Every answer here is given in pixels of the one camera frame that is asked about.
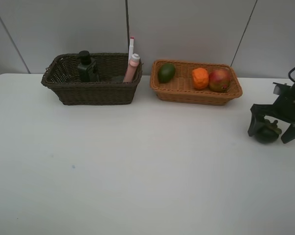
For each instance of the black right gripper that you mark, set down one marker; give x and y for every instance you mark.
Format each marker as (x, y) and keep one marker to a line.
(283, 109)

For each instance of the orange tangerine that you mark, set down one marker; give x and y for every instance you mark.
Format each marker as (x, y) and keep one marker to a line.
(200, 78)

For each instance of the pink bottle white cap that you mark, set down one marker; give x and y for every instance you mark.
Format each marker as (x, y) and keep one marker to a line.
(131, 69)

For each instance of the black whiteboard eraser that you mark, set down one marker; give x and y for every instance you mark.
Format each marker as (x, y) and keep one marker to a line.
(117, 79)

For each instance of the white marker pink caps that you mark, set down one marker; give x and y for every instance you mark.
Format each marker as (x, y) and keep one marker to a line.
(131, 47)

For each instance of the black bottle with green label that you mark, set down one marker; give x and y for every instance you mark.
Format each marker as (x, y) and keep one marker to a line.
(87, 68)

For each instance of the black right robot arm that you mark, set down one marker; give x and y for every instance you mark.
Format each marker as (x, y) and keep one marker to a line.
(272, 121)

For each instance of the dark mangosteen green stem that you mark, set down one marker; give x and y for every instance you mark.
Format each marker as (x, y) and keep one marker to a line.
(269, 132)

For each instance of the green lime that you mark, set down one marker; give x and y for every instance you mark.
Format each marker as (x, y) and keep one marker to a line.
(166, 73)

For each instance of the dark brown wicker basket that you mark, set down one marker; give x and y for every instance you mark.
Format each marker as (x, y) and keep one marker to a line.
(62, 77)

